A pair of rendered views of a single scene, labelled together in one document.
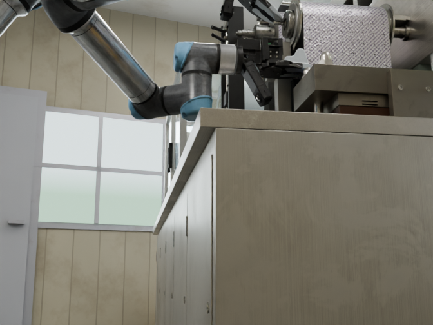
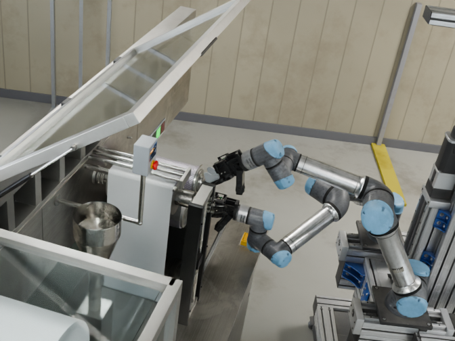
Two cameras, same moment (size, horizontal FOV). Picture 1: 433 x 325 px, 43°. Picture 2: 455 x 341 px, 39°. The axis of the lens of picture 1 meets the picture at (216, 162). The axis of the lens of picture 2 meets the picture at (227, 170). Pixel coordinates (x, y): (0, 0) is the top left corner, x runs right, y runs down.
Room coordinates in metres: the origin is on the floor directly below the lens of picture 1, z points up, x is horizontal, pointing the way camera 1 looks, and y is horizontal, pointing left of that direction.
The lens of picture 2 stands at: (3.38, 0.61, 2.64)
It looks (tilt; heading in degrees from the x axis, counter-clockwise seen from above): 31 degrees down; 199
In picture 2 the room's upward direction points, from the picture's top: 9 degrees clockwise
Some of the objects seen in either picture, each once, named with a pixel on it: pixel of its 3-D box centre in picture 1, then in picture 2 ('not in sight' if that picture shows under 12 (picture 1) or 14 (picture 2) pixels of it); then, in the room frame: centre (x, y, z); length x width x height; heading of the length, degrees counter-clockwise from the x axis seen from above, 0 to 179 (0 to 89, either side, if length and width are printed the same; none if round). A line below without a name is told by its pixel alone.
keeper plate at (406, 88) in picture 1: (412, 95); not in sight; (1.13, -0.43, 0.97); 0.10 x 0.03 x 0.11; 99
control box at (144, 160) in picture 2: not in sight; (147, 155); (1.92, -0.16, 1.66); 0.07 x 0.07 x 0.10; 9
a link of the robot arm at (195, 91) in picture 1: (190, 97); (258, 239); (1.28, 0.06, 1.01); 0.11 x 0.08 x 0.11; 63
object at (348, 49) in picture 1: (348, 66); not in sight; (1.34, -0.34, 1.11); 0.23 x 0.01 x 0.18; 99
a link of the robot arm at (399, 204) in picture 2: not in sight; (388, 208); (0.66, 0.51, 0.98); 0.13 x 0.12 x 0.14; 63
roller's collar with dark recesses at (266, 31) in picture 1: (263, 35); (185, 197); (1.62, -0.15, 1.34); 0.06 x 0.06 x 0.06; 9
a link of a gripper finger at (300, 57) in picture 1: (301, 59); not in sight; (1.30, -0.21, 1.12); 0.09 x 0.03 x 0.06; 97
